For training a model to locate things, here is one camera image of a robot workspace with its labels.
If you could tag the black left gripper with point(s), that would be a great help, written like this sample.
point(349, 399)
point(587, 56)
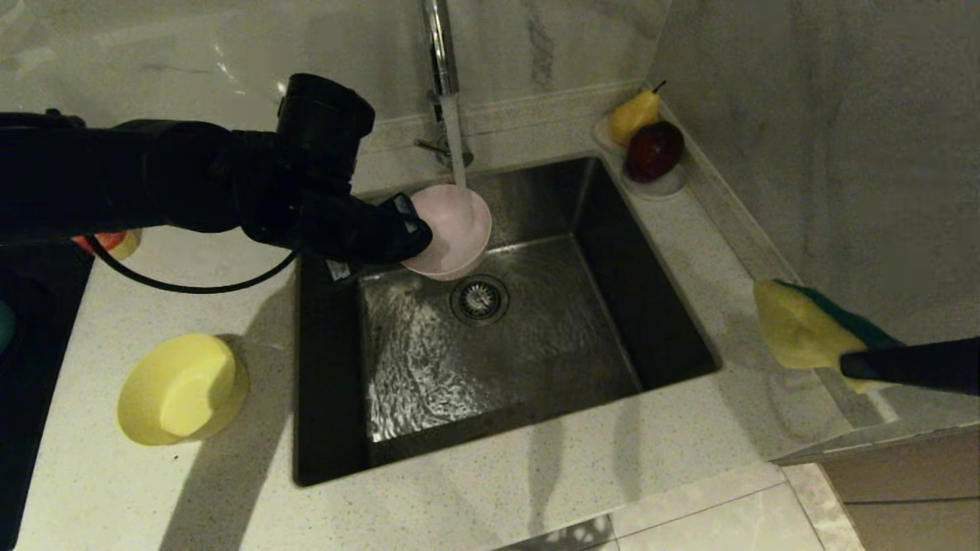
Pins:
point(291, 199)

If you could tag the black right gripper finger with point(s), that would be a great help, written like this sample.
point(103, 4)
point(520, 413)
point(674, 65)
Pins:
point(919, 356)
point(919, 379)

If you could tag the pink bowl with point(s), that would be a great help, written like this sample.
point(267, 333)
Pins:
point(459, 229)

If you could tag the green sponge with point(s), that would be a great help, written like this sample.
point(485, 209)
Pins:
point(804, 329)

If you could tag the chrome faucet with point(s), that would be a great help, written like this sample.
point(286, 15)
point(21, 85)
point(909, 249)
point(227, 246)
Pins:
point(440, 46)

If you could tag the yellow bowl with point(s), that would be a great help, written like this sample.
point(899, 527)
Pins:
point(180, 390)

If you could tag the blue bowl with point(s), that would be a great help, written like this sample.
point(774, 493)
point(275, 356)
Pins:
point(4, 325)

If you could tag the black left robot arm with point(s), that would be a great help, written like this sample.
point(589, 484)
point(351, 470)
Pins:
point(115, 176)

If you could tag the round metal sink drain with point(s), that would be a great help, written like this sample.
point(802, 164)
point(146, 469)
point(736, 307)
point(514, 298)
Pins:
point(479, 301)

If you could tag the stainless steel sink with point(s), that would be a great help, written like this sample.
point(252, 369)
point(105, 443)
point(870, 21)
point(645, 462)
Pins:
point(574, 344)

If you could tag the beige wooden cabinet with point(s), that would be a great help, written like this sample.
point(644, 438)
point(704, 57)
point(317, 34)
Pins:
point(903, 490)

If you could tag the yellow pear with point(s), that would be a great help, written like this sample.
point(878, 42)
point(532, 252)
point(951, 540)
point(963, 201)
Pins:
point(632, 119)

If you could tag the white fruit dish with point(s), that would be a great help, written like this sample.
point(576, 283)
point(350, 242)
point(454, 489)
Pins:
point(658, 190)

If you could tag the dark red apple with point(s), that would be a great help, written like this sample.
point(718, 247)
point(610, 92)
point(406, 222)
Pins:
point(652, 153)

